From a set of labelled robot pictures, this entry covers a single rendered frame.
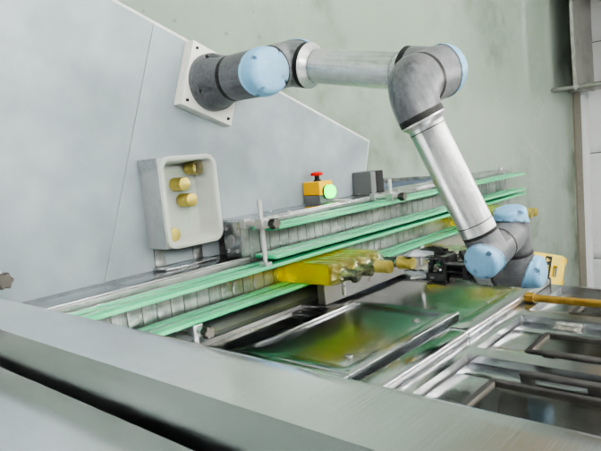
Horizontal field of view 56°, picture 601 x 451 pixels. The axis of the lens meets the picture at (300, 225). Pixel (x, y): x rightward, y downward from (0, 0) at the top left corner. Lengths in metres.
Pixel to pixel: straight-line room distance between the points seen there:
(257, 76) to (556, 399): 0.93
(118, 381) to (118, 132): 1.22
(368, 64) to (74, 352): 1.17
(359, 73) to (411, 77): 0.22
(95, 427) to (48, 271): 1.12
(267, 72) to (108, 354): 1.20
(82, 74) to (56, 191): 0.27
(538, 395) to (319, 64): 0.88
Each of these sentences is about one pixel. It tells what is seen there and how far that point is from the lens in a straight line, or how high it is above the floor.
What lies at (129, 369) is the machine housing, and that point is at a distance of 0.25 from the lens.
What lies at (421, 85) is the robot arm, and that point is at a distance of 1.19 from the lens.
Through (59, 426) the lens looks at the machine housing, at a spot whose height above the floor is 1.76.
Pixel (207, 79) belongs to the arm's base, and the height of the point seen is 0.84.
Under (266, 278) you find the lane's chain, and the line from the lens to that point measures 1.56.
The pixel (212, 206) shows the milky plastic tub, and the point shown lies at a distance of 1.50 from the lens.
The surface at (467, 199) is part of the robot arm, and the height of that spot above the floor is 1.47.
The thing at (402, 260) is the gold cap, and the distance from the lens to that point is 1.55.
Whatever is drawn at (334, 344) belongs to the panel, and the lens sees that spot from 1.34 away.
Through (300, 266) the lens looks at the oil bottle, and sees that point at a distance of 1.52.
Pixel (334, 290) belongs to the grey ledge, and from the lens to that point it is 1.79.
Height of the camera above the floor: 1.98
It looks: 42 degrees down
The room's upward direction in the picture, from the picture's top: 91 degrees clockwise
